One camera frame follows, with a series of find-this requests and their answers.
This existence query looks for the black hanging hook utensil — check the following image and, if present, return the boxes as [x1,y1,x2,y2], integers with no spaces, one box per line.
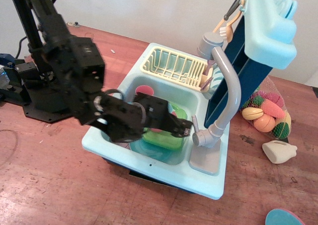
[223,0,241,21]

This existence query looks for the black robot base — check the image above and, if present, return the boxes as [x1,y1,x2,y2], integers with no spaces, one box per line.
[14,53,82,124]

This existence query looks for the cream toy jug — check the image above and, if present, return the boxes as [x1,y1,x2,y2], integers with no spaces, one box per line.
[262,140,298,164]

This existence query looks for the teal round plate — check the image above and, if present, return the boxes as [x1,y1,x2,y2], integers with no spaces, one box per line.
[130,139,172,162]

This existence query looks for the light blue toy sink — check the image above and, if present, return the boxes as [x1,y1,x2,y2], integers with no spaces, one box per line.
[82,43,230,200]

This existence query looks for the grey faucet lever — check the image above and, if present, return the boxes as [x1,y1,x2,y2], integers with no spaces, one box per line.
[191,115,199,133]

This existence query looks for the dark blue back panel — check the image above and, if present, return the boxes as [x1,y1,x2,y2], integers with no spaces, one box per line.
[204,13,274,128]

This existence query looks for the purple cutlery in holder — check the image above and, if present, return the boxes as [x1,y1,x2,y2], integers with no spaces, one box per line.
[200,60,215,91]

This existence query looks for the grey toy faucet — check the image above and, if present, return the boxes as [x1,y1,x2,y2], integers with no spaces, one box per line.
[192,32,241,148]

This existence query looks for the green square plate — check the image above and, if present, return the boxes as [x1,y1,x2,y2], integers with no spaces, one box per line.
[143,103,188,151]

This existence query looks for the orange toy brush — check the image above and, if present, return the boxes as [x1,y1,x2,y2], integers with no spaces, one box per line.
[213,6,242,43]

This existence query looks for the blue plate with pink rim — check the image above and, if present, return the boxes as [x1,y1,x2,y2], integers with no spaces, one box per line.
[265,209,305,225]

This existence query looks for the brown toy utensil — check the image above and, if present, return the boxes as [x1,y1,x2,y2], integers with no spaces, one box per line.
[116,142,130,150]

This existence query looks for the light blue shelf top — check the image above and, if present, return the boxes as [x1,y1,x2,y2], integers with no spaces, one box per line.
[244,0,298,70]

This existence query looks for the blue black device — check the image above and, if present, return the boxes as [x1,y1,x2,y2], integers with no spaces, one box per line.
[0,53,31,105]

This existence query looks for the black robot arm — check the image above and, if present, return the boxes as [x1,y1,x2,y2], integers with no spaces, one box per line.
[29,0,192,143]

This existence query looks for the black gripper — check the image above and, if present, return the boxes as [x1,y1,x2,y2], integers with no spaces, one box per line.
[92,92,193,143]

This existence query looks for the net bag of toy food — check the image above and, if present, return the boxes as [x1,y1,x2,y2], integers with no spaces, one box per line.
[240,77,291,140]

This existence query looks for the cream dish rack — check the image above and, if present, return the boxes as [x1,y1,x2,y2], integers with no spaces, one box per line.
[140,46,213,92]

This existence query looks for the pink round plate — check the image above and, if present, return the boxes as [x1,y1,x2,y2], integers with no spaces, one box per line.
[135,85,154,96]

